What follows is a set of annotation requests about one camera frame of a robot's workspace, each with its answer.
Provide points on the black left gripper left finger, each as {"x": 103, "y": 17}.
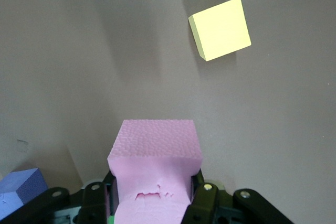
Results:
{"x": 94, "y": 203}

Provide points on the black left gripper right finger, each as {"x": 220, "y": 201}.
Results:
{"x": 202, "y": 205}

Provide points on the pink foam cube with slit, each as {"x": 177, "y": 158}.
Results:
{"x": 155, "y": 150}

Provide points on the yellow foam cube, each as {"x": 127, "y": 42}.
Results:
{"x": 223, "y": 30}

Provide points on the purple foam cube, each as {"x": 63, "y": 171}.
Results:
{"x": 18, "y": 190}

